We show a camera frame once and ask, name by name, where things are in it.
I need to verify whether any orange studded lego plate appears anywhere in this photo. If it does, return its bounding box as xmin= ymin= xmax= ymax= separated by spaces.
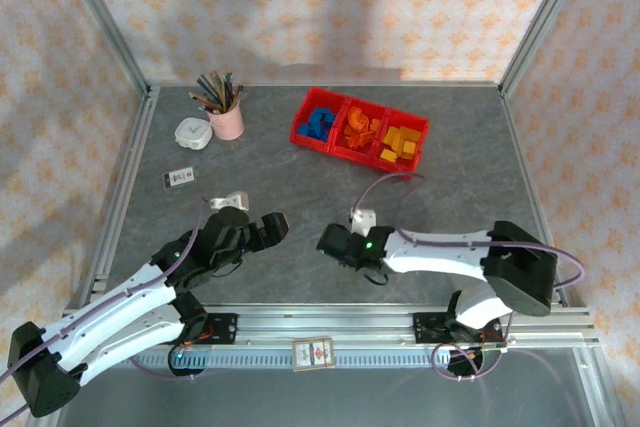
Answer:
xmin=342 ymin=129 xmax=376 ymax=151

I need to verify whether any pink metal pencil bucket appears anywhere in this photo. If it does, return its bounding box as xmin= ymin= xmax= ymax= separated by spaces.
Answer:
xmin=207 ymin=99 xmax=246 ymax=142

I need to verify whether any dark blue pencil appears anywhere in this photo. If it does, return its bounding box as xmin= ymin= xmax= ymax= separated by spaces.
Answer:
xmin=197 ymin=75 xmax=225 ymax=109

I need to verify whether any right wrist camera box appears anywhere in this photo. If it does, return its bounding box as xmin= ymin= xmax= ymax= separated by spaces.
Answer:
xmin=348 ymin=207 xmax=377 ymax=237

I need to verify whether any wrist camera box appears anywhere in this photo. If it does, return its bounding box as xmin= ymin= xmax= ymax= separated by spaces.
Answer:
xmin=348 ymin=207 xmax=377 ymax=237
xmin=207 ymin=191 xmax=250 ymax=212

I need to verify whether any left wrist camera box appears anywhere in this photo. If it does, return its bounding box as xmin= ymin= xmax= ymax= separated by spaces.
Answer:
xmin=207 ymin=191 xmax=250 ymax=212

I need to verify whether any aluminium front rail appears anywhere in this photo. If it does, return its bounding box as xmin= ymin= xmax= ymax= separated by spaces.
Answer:
xmin=54 ymin=304 xmax=599 ymax=348

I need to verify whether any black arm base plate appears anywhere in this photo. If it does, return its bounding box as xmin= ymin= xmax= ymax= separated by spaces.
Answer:
xmin=412 ymin=311 xmax=504 ymax=347
xmin=199 ymin=312 xmax=239 ymax=346

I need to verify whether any card on front rail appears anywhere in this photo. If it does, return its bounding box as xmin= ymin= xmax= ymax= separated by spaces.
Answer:
xmin=292 ymin=336 xmax=335 ymax=373

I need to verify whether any grey slotted cable duct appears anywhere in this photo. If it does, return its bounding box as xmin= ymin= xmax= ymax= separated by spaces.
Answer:
xmin=132 ymin=349 xmax=451 ymax=372

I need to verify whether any aluminium side rail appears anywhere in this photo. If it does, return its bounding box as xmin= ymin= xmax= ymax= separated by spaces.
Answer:
xmin=499 ymin=89 xmax=591 ymax=309
xmin=64 ymin=86 xmax=161 ymax=309

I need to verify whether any aluminium back rail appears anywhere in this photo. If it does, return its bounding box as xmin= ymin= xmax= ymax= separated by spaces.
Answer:
xmin=147 ymin=79 xmax=504 ymax=92

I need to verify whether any aluminium frame post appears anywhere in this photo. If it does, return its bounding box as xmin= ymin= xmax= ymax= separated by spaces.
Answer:
xmin=52 ymin=0 xmax=151 ymax=98
xmin=497 ymin=0 xmax=599 ymax=98

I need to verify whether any aluminium frame leg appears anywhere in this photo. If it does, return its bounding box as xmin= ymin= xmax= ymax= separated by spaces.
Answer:
xmin=574 ymin=346 xmax=626 ymax=427

